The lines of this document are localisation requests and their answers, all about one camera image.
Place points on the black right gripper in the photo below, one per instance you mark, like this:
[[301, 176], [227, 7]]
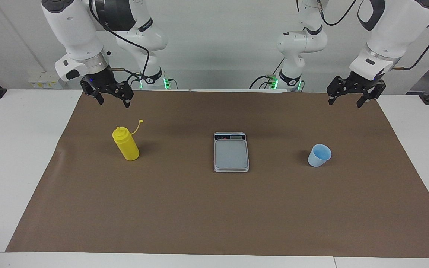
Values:
[[102, 80]]

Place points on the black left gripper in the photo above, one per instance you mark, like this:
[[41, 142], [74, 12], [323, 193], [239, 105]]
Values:
[[363, 82]]

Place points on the yellow squeeze bottle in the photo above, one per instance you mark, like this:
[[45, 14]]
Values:
[[127, 147]]

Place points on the light blue plastic cup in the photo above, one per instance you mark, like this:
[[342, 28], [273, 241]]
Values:
[[318, 158]]

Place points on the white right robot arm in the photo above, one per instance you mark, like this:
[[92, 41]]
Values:
[[73, 29]]

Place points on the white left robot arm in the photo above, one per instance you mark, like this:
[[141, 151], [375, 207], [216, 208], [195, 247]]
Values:
[[393, 33]]

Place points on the silver digital kitchen scale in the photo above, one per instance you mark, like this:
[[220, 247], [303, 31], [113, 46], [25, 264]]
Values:
[[231, 154]]

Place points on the brown paper table mat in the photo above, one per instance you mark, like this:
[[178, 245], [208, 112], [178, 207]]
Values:
[[184, 208]]

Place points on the white wall socket box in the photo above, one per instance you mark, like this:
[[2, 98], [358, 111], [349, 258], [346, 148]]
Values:
[[43, 80]]

